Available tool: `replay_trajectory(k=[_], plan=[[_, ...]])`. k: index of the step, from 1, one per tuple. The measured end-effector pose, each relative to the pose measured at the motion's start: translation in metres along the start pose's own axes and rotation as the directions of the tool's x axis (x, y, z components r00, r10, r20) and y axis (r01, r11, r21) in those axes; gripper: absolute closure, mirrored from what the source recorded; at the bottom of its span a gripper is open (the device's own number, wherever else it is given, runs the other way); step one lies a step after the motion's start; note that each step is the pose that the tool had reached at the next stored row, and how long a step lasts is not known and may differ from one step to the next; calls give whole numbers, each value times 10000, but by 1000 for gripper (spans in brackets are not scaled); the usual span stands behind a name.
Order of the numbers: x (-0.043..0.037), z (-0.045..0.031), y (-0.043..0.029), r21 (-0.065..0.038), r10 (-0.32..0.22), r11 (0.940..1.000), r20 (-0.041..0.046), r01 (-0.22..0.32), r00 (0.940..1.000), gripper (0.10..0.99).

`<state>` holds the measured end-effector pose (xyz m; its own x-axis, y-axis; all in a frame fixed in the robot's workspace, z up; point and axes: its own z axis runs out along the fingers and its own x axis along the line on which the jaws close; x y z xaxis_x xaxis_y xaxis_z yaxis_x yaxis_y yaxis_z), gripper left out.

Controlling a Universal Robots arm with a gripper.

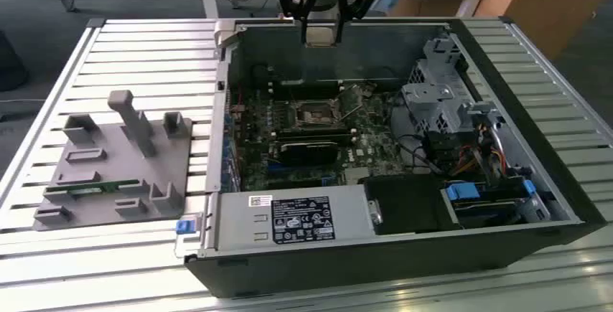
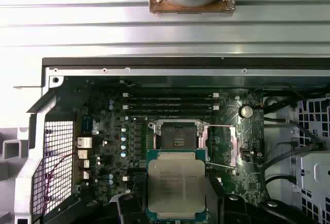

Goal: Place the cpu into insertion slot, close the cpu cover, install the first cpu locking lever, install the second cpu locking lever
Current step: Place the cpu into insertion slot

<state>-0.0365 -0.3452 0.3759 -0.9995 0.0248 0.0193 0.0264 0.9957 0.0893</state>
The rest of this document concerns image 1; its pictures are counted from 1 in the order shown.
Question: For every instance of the wooden cabinet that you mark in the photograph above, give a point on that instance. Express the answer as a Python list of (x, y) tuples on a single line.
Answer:
[(556, 7)]

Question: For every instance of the CPU socket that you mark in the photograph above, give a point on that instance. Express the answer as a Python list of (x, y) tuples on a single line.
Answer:
[(316, 114)]

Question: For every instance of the green motherboard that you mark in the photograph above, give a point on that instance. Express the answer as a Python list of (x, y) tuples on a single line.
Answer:
[(373, 140)]

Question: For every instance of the grey parts rack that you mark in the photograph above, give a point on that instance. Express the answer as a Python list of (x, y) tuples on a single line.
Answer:
[(110, 168)]

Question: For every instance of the black installed RAM stick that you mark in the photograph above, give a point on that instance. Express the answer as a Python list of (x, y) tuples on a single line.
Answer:
[(312, 132)]

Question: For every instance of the blue case latch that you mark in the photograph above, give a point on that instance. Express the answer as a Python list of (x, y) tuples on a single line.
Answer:
[(188, 227)]

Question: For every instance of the black PC case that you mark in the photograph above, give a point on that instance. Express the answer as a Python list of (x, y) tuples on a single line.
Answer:
[(336, 272)]

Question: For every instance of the green RAM stick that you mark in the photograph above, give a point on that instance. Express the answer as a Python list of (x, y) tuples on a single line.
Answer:
[(115, 185)]

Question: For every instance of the grey plastic bracket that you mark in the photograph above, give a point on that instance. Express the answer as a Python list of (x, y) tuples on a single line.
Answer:
[(481, 108)]

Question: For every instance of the black plastic shroud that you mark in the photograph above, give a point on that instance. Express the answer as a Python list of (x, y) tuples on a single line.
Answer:
[(408, 204)]

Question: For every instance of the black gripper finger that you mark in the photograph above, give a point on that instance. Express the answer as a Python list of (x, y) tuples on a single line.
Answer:
[(343, 14), (305, 21)]

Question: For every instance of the grey metal drive cage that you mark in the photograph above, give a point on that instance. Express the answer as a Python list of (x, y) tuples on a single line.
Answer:
[(431, 97)]

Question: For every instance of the grey power supply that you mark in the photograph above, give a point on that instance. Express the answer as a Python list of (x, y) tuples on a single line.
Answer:
[(240, 218)]

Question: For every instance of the silver CPU plate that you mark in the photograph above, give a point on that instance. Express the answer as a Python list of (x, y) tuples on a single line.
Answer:
[(321, 37)]

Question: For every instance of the grey case latch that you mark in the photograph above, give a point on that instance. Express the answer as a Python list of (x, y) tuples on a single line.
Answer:
[(225, 34)]

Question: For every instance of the metal locking lever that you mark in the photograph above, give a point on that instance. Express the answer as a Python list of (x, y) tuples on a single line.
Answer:
[(292, 92), (352, 111)]

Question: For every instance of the blue disk carrier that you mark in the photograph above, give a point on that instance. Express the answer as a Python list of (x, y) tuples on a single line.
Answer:
[(463, 192)]

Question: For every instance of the blue plastic clip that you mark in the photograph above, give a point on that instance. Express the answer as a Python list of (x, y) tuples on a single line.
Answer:
[(529, 188)]

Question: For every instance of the silver chipset heatsink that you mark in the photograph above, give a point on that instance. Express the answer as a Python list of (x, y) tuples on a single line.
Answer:
[(357, 175)]

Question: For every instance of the black RAM slot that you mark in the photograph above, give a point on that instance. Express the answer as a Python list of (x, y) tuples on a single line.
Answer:
[(284, 96), (284, 89)]

